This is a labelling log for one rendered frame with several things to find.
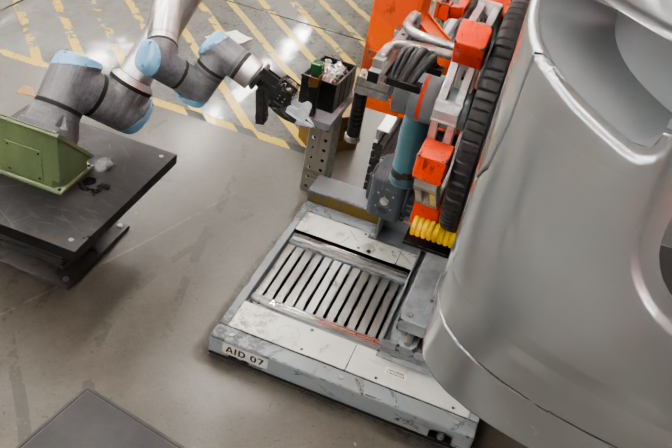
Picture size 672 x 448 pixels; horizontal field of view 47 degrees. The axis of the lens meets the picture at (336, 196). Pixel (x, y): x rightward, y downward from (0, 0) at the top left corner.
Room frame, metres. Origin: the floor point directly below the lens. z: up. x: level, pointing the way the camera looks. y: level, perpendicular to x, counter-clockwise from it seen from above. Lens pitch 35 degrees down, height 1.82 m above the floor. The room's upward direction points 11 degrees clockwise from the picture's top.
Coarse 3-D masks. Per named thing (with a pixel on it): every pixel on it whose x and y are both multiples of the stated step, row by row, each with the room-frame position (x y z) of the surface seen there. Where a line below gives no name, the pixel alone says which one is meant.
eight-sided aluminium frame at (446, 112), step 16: (480, 0) 1.99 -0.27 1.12; (480, 16) 1.94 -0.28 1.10; (496, 16) 1.91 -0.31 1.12; (496, 32) 2.07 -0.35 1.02; (448, 80) 1.70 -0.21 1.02; (464, 80) 1.70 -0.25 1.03; (464, 96) 1.67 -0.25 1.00; (432, 112) 1.65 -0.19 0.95; (448, 112) 1.64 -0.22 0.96; (432, 128) 1.65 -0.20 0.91; (448, 128) 1.64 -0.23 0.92; (448, 176) 1.91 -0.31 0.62; (416, 192) 1.70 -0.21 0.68; (432, 192) 1.64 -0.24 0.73; (432, 208) 1.79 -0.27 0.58
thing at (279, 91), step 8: (264, 72) 1.93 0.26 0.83; (272, 72) 1.94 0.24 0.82; (256, 80) 1.92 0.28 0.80; (264, 80) 1.93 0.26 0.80; (272, 80) 1.92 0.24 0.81; (280, 80) 1.92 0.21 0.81; (288, 80) 1.95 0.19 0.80; (264, 88) 1.93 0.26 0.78; (272, 88) 1.93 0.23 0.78; (280, 88) 1.90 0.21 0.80; (288, 88) 1.93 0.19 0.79; (296, 88) 1.94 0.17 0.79; (272, 96) 1.91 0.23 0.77; (280, 96) 1.91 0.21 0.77; (288, 96) 1.90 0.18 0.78; (272, 104) 1.91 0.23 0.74; (280, 104) 1.91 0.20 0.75; (288, 104) 1.95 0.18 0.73
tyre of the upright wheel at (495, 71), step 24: (528, 0) 1.90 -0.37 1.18; (504, 24) 1.78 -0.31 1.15; (504, 48) 1.71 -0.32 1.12; (504, 72) 1.66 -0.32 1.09; (480, 96) 1.62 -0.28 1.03; (480, 120) 1.59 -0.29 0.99; (480, 144) 1.57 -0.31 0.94; (456, 168) 1.57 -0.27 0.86; (456, 192) 1.57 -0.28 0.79; (456, 216) 1.59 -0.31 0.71
